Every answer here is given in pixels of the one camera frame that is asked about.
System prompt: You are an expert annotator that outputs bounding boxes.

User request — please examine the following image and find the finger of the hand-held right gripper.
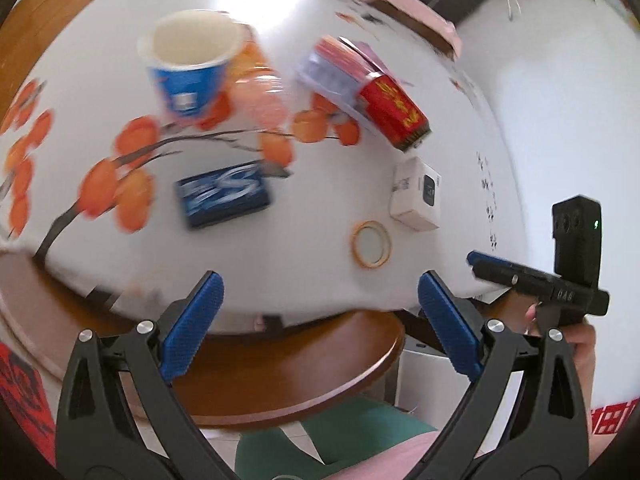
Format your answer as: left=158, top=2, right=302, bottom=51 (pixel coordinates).
left=466, top=251, right=555, bottom=295

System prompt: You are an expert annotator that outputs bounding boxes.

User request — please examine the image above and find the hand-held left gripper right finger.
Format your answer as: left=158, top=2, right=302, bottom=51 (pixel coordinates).
left=405, top=270, right=591, bottom=480

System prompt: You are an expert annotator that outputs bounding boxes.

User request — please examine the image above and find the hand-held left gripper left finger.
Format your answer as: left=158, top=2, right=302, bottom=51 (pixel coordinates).
left=55, top=270, right=236, bottom=480

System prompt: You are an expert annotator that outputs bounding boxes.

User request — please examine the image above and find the clear plastic bottle orange label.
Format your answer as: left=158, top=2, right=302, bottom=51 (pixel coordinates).
left=229, top=64, right=297, bottom=137

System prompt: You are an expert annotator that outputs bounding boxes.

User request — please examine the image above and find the blue paper cup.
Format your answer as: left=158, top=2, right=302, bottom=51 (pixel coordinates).
left=137, top=9, right=251, bottom=123

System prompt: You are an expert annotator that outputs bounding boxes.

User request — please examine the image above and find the pink snack box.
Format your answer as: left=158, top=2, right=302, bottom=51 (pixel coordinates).
left=295, top=35, right=396, bottom=131

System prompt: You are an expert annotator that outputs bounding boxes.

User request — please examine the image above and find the person's right hand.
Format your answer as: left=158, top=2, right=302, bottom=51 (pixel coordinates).
left=524, top=304, right=599, bottom=408

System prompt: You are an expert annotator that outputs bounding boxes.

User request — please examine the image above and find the brown wooden stool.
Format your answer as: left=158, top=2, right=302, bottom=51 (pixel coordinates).
left=115, top=307, right=407, bottom=430

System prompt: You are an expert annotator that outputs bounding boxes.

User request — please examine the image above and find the tape roll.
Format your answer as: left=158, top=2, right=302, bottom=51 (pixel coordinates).
left=348, top=220, right=393, bottom=268

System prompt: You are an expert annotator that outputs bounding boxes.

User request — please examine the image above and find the small white box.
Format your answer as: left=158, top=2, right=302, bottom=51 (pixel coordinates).
left=389, top=156, right=443, bottom=232

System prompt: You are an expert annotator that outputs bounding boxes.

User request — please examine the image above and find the dark blue flat box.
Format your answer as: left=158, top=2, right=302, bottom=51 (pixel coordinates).
left=174, top=160, right=273, bottom=231

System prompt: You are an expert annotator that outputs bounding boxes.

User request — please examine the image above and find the pink shirt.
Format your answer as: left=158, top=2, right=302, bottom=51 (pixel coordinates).
left=320, top=430, right=451, bottom=480

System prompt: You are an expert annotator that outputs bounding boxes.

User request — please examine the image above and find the white floral tablecloth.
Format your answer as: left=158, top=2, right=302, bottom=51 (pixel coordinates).
left=0, top=0, right=526, bottom=336

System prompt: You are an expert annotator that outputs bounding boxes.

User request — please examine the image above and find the red printed paper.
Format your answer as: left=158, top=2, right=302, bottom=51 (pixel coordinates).
left=0, top=342, right=57, bottom=463
left=589, top=397, right=640, bottom=436

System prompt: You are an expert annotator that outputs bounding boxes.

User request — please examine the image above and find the red gold-print box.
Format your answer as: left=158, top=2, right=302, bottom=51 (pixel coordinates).
left=357, top=72, right=433, bottom=153

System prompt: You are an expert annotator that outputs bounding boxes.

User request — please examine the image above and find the pink padded seat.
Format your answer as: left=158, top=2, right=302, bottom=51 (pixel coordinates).
left=342, top=0, right=462, bottom=57

